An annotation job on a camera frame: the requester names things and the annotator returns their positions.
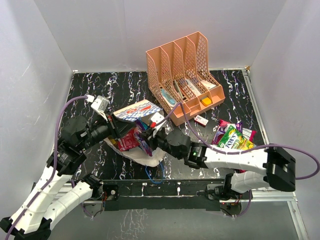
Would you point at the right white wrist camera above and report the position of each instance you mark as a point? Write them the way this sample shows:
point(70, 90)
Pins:
point(155, 119)

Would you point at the green yellow snack packet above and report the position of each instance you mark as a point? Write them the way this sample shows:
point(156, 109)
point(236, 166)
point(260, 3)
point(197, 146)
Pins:
point(231, 138)

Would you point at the white packet in organizer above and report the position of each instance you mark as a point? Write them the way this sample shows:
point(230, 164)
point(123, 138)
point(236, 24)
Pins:
point(208, 85)

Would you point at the striped packet in organizer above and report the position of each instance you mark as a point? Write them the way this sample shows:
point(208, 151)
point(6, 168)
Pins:
point(189, 88)

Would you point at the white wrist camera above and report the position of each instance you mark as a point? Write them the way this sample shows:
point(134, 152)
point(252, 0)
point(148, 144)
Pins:
point(155, 119)
point(99, 105)

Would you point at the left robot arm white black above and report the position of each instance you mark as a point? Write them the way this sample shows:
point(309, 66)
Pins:
point(36, 218)

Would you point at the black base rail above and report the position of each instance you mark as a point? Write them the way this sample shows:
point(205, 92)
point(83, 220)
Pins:
point(171, 194)

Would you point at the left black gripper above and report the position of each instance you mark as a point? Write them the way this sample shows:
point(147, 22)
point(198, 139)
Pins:
point(121, 127)

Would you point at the red snack packet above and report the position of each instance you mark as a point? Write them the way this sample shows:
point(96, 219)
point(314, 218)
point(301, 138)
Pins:
point(127, 142)

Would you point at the blue white item in organizer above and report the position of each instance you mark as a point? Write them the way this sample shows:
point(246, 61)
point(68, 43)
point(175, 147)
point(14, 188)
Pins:
point(168, 97)

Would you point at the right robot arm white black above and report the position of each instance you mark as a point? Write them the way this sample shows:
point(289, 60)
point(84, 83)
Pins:
point(271, 167)

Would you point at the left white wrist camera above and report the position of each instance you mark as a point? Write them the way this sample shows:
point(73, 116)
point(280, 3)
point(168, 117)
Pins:
point(99, 105)

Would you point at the orange plastic file organizer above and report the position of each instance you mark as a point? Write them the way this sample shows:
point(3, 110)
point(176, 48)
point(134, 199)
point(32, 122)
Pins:
point(183, 58)

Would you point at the yellow item in organizer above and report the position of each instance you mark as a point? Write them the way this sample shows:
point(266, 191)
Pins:
point(206, 101)

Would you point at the aluminium frame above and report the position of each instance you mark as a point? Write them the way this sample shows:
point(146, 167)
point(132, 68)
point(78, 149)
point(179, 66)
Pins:
point(125, 88)

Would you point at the small red white box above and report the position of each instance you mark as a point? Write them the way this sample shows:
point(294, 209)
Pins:
point(201, 120)

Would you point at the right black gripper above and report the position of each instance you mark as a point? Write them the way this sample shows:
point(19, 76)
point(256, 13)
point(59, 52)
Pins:
point(148, 135)

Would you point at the blue checkered paper bag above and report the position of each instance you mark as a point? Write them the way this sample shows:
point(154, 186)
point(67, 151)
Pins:
point(143, 111)

